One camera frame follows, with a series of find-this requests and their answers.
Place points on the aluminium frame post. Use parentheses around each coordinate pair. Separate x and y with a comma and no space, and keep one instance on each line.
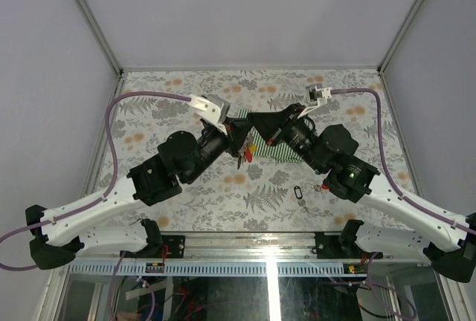
(99,37)
(408,20)

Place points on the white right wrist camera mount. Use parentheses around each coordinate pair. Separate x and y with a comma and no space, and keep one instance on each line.
(318,96)

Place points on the silver keys bunch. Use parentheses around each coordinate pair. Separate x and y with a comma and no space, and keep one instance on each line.
(242,150)

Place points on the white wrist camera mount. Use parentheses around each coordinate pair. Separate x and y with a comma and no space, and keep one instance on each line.
(318,96)
(211,109)

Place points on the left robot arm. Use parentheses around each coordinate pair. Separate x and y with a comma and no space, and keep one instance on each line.
(64,233)

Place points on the green white striped cloth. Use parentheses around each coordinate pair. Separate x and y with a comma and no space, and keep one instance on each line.
(281,153)

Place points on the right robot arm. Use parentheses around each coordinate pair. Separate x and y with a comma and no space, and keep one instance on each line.
(436,236)

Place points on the left aluminium frame post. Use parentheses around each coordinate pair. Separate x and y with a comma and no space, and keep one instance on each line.
(99,37)

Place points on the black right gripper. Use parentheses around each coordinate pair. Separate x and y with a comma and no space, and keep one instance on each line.
(268,123)

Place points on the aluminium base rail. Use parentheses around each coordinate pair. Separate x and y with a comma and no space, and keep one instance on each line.
(234,254)

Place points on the black key tag clear window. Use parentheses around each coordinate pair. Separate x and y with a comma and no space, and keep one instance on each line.
(298,192)

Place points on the right aluminium frame post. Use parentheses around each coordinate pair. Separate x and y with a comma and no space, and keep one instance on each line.
(408,20)

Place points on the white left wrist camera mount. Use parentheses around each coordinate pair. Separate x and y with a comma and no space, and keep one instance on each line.
(211,109)

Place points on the floral tablecloth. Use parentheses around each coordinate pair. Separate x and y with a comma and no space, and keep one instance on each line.
(259,196)

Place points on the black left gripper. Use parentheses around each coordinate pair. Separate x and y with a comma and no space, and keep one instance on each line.
(239,131)

